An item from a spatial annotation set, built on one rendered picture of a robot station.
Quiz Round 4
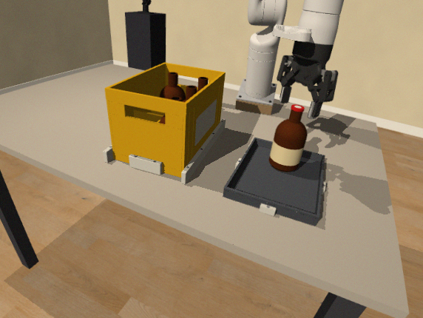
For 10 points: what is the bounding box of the yellow plastic crate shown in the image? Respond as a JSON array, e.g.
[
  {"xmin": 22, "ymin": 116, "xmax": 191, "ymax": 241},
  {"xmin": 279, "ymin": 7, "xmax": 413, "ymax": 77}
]
[{"xmin": 105, "ymin": 63, "xmax": 225, "ymax": 177}]

